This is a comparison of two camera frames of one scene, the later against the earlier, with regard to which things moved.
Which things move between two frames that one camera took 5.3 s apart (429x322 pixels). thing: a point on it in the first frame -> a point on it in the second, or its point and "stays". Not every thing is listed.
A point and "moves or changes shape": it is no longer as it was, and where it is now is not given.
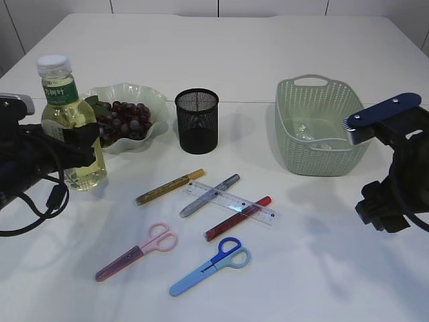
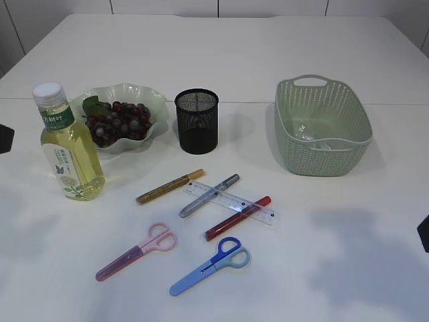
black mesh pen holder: [197, 110] stays
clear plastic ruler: [226, 200] stays
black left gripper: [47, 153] -> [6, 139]
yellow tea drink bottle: [61, 106] moves or changes shape
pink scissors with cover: [159, 237] stays
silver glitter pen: [206, 198] stays
